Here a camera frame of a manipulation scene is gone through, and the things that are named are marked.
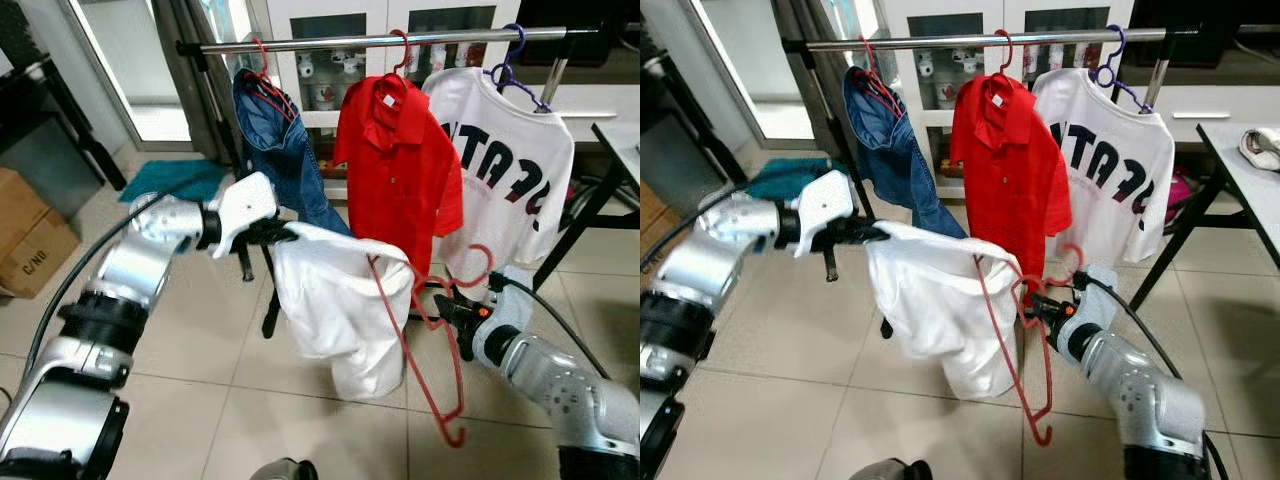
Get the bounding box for plain white shirt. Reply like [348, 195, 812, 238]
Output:
[272, 222, 416, 401]
[865, 222, 1023, 401]

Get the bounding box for red plastic hanger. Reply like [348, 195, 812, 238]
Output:
[388, 28, 413, 79]
[972, 243, 1086, 448]
[245, 38, 301, 123]
[855, 35, 911, 121]
[365, 243, 498, 449]
[990, 28, 1016, 79]

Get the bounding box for purple plastic hanger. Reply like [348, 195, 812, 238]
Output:
[1090, 22, 1161, 114]
[483, 22, 553, 114]

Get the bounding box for blue denim shirt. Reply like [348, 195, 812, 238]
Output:
[232, 68, 351, 238]
[843, 65, 966, 239]

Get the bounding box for teal floor mat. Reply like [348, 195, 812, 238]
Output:
[745, 158, 836, 201]
[120, 160, 236, 206]

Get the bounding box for white T-shirt dark lettering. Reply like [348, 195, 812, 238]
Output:
[1030, 66, 1176, 266]
[422, 66, 576, 286]

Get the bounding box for red polo shirt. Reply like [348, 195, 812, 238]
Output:
[948, 72, 1073, 276]
[333, 72, 466, 276]

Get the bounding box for white framed glass door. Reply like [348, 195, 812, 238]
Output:
[690, 0, 811, 141]
[55, 0, 201, 146]

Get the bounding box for black metal stand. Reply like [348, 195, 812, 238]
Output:
[0, 0, 129, 191]
[640, 40, 721, 191]

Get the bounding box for grey robot leg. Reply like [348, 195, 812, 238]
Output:
[248, 458, 319, 480]
[848, 458, 921, 480]

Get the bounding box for white table black legs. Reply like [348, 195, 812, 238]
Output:
[535, 120, 641, 291]
[1130, 120, 1280, 311]

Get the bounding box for cardboard box black print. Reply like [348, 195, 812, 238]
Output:
[0, 168, 81, 299]

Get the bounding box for cream denim trousers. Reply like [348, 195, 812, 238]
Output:
[1240, 128, 1280, 171]

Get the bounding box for black television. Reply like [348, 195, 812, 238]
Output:
[1130, 0, 1280, 66]
[515, 0, 641, 71]

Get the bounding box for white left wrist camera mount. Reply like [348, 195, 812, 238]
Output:
[790, 170, 856, 259]
[208, 172, 279, 259]

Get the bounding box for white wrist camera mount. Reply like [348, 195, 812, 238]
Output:
[790, 170, 856, 259]
[478, 265, 536, 366]
[208, 172, 279, 259]
[1065, 263, 1119, 361]

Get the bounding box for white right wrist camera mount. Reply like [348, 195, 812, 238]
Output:
[1065, 263, 1119, 361]
[478, 265, 536, 366]

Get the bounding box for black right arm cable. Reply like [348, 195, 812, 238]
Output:
[1075, 272, 1231, 480]
[488, 272, 613, 381]

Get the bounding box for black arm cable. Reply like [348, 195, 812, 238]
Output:
[640, 185, 761, 271]
[488, 272, 613, 381]
[1075, 272, 1231, 480]
[20, 195, 166, 386]

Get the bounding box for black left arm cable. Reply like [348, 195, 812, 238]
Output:
[20, 195, 166, 386]
[640, 185, 761, 271]

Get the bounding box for metal clothes rack black frame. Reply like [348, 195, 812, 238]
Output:
[783, 25, 1201, 341]
[175, 25, 601, 341]

